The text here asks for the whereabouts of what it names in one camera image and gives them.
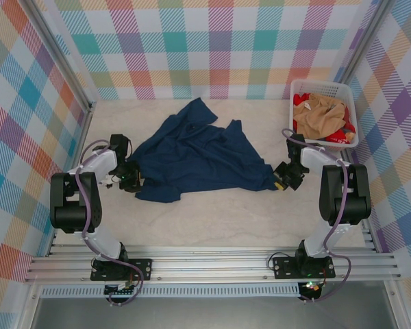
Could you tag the navy blue t-shirt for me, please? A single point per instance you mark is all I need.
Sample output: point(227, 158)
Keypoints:
point(198, 157)

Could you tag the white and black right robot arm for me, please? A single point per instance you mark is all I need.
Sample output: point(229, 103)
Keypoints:
point(349, 202)

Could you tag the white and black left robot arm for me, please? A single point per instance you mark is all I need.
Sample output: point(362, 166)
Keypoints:
point(75, 205)

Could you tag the tan and red clothes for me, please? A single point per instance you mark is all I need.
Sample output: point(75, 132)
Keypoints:
point(335, 138)

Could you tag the tan t-shirt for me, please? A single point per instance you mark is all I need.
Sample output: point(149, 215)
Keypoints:
point(318, 118)

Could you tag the dark blue-grey garment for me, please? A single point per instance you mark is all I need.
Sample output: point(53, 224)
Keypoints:
point(345, 130)

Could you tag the white plastic basket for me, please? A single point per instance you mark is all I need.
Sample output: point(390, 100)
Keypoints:
point(325, 88)

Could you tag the small circuit board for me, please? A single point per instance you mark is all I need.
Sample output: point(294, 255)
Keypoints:
point(311, 287)
point(121, 289)

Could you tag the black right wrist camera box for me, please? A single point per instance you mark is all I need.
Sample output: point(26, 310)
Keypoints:
point(281, 170)

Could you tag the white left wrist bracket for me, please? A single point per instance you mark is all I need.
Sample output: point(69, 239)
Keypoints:
point(105, 180)

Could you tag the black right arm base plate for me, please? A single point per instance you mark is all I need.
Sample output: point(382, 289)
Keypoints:
point(284, 267)

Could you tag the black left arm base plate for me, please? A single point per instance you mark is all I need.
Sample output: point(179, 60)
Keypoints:
point(140, 269)

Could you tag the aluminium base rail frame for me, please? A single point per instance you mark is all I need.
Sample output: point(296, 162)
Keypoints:
point(209, 267)

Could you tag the aluminium corner post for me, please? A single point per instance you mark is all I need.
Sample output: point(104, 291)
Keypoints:
point(363, 41)
point(63, 55)

